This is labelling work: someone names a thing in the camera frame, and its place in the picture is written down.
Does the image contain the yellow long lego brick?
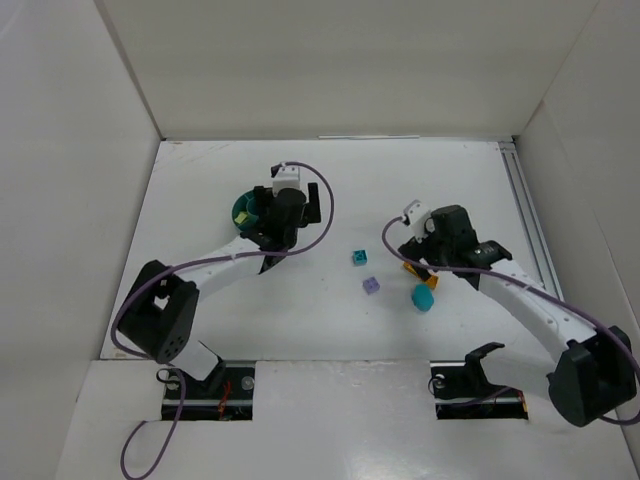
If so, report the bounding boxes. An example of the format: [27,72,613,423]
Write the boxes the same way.
[403,262,422,279]

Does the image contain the light purple square lego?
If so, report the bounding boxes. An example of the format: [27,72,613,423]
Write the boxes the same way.
[362,277,380,295]

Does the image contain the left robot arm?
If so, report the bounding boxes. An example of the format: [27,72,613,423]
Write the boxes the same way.
[114,182,321,383]

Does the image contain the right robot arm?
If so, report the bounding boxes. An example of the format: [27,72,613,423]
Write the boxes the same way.
[390,200,639,427]

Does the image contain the teal round divided container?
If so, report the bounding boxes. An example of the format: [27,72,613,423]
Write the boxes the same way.
[231,187,273,233]

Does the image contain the yellow-green lego in container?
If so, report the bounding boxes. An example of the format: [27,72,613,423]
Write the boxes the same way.
[234,211,249,224]

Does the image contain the orange square lego brick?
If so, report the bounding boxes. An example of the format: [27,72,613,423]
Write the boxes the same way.
[425,276,439,290]

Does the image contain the teal rounded lego piece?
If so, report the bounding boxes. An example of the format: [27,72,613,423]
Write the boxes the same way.
[411,284,434,312]

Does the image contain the teal square lego brick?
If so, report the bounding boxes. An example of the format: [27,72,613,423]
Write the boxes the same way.
[352,249,368,266]

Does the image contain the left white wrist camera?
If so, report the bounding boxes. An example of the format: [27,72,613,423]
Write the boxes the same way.
[271,163,301,196]

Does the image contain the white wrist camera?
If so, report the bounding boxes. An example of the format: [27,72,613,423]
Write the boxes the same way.
[271,163,301,196]
[402,200,434,241]

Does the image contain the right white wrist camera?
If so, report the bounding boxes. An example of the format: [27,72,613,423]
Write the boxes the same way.
[402,200,434,241]

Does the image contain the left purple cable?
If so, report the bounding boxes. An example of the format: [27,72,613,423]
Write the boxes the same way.
[110,160,335,480]

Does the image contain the purple cable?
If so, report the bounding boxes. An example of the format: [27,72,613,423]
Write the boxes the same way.
[110,160,335,480]
[381,214,640,426]

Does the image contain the aluminium rail right side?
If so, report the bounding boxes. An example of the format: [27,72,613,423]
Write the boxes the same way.
[498,141,564,300]

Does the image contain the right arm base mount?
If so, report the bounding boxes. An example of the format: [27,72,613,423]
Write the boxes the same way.
[428,342,529,420]

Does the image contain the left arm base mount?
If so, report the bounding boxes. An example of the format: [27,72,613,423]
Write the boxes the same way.
[156,361,256,422]

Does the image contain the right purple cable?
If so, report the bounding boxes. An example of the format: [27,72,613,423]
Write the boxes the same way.
[381,214,640,426]

